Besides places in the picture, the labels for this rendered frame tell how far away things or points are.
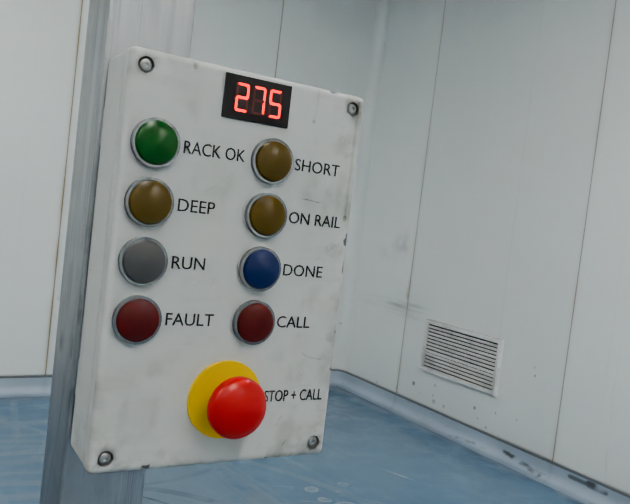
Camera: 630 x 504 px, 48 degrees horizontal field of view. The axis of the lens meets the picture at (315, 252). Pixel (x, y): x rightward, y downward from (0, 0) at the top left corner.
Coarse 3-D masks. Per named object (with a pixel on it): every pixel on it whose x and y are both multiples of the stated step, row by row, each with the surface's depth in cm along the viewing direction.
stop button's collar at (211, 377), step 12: (228, 360) 47; (204, 372) 46; (216, 372) 47; (228, 372) 47; (240, 372) 47; (252, 372) 48; (192, 384) 46; (204, 384) 46; (216, 384) 47; (192, 396) 46; (204, 396) 46; (300, 396) 50; (192, 408) 46; (204, 408) 46; (192, 420) 46; (204, 420) 46; (204, 432) 47
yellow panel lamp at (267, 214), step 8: (256, 200) 47; (264, 200) 47; (272, 200) 47; (256, 208) 46; (264, 208) 47; (272, 208) 47; (280, 208) 47; (256, 216) 46; (264, 216) 47; (272, 216) 47; (280, 216) 47; (256, 224) 46; (264, 224) 47; (272, 224) 47; (280, 224) 47; (264, 232) 47; (272, 232) 47
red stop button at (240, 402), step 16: (224, 384) 45; (240, 384) 45; (256, 384) 46; (224, 400) 44; (240, 400) 45; (256, 400) 45; (208, 416) 45; (224, 416) 44; (240, 416) 45; (256, 416) 45; (224, 432) 45; (240, 432) 45
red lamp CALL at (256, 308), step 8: (256, 304) 47; (248, 312) 47; (256, 312) 47; (264, 312) 47; (240, 320) 47; (248, 320) 47; (256, 320) 47; (264, 320) 47; (272, 320) 48; (240, 328) 47; (248, 328) 47; (256, 328) 47; (264, 328) 48; (248, 336) 47; (256, 336) 47; (264, 336) 48
